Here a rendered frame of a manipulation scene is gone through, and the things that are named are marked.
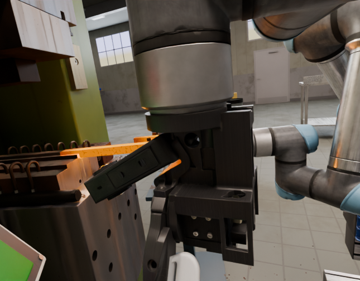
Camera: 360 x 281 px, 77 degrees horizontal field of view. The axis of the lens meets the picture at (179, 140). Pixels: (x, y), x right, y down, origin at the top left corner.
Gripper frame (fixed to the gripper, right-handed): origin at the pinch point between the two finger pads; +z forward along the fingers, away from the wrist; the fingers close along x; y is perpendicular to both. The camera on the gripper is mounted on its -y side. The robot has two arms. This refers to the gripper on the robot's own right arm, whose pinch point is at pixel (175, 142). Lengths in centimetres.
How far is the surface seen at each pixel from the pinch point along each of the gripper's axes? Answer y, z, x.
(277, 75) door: 1, -301, 926
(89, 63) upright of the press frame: -29, 41, 43
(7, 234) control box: -0.9, 14.7, -38.6
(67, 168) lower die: 2.1, 27.7, -7.8
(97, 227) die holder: 18.2, 21.8, -10.3
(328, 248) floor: 102, -80, 77
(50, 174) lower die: 2.1, 29.7, -11.7
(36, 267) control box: 3.2, 11.8, -39.2
